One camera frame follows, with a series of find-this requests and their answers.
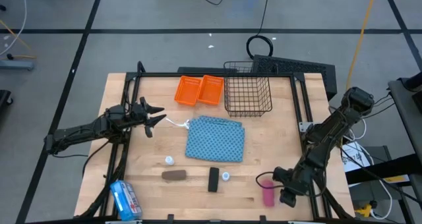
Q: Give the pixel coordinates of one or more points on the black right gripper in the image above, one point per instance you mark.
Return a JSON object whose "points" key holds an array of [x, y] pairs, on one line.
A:
{"points": [[293, 184]]}

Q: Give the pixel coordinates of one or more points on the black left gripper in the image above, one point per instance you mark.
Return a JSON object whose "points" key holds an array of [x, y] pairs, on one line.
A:
{"points": [[136, 113]]}

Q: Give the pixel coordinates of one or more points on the pink bandage roll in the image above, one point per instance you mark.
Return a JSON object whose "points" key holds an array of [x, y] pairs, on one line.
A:
{"points": [[268, 194]]}

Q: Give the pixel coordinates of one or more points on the brown bandage roll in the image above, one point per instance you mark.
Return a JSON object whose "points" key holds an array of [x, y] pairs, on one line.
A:
{"points": [[173, 175]]}

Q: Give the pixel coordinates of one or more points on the blue patterned fabric pouch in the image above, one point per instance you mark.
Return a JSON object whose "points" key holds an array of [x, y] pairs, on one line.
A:
{"points": [[216, 140]]}

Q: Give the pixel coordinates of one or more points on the white bottle cap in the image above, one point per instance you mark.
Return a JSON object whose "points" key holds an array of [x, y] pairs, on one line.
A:
{"points": [[225, 176]]}

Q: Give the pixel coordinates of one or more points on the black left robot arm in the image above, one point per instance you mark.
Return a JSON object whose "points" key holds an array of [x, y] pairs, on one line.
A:
{"points": [[82, 131]]}

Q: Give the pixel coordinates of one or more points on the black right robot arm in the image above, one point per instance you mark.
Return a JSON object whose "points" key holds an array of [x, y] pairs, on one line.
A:
{"points": [[326, 135]]}

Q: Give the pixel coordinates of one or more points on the orange plastic basket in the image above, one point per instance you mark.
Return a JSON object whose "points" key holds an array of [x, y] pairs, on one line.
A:
{"points": [[211, 90], [188, 91]]}

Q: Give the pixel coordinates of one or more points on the black table clamp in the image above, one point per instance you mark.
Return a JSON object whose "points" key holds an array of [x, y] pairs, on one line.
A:
{"points": [[262, 219], [170, 218]]}

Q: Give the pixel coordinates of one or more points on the black flat bar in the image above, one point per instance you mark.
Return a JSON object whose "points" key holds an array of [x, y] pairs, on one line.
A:
{"points": [[201, 70]]}

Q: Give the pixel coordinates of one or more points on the white printed paper sheet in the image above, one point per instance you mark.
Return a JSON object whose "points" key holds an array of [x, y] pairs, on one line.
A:
{"points": [[354, 156]]}

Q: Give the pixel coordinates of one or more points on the yellow power plug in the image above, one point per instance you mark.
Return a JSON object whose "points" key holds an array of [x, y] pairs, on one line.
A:
{"points": [[365, 211]]}

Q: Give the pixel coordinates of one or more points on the black bandage roll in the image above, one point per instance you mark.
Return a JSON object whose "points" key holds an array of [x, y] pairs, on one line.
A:
{"points": [[213, 179]]}

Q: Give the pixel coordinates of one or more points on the black metal beam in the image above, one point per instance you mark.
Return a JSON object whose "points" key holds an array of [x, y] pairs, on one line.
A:
{"points": [[379, 168]]}

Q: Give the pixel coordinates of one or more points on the blue first aid box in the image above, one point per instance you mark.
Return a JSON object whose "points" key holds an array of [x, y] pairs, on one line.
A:
{"points": [[126, 201]]}

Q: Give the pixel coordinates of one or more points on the dark grey side desk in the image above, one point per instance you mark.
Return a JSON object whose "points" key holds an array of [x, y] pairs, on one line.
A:
{"points": [[405, 112]]}

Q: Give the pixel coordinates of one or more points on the grey metal floor base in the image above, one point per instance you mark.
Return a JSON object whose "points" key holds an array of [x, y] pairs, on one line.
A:
{"points": [[16, 65]]}

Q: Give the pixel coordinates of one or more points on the black caster wheel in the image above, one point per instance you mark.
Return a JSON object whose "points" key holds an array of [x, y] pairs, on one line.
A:
{"points": [[4, 99]]}

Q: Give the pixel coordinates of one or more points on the black metal table frame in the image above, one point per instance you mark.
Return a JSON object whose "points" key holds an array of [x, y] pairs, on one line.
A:
{"points": [[165, 74]]}

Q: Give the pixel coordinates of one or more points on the silver metal mounting bracket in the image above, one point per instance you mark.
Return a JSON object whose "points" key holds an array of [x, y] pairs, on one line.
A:
{"points": [[305, 126]]}

